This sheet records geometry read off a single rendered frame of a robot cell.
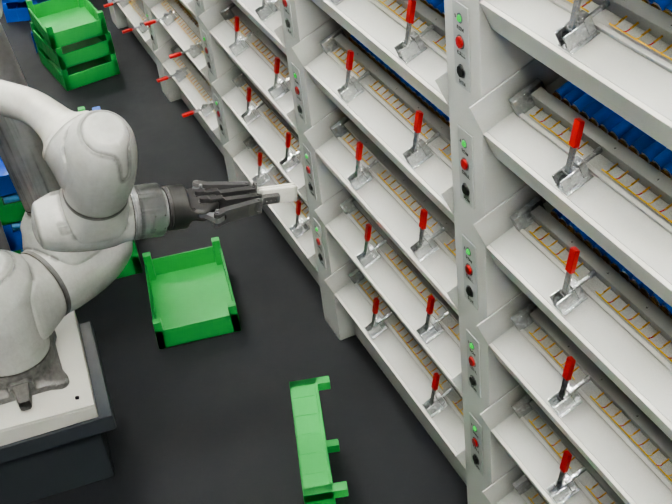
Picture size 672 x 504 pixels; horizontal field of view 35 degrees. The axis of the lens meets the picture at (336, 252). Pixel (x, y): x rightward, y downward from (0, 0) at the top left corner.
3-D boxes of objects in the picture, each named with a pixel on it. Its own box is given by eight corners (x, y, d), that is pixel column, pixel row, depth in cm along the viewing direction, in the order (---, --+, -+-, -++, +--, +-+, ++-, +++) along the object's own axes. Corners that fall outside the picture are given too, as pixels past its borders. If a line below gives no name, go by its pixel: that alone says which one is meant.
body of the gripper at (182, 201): (156, 216, 183) (207, 209, 187) (170, 241, 177) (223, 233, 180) (156, 177, 179) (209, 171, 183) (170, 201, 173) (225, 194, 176)
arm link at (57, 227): (132, 257, 178) (142, 215, 167) (37, 271, 172) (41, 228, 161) (118, 203, 182) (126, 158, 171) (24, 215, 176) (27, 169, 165)
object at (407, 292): (471, 408, 189) (441, 365, 180) (333, 238, 235) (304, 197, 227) (562, 339, 190) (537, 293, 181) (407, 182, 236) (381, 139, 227)
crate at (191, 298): (241, 330, 259) (236, 305, 254) (159, 349, 256) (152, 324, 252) (223, 260, 283) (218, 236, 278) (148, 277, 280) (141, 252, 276)
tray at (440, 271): (468, 326, 178) (446, 292, 172) (324, 164, 224) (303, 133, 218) (564, 254, 179) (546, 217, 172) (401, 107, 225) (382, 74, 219)
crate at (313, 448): (316, 567, 201) (358, 560, 201) (303, 495, 189) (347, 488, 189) (301, 451, 225) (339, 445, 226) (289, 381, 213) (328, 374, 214)
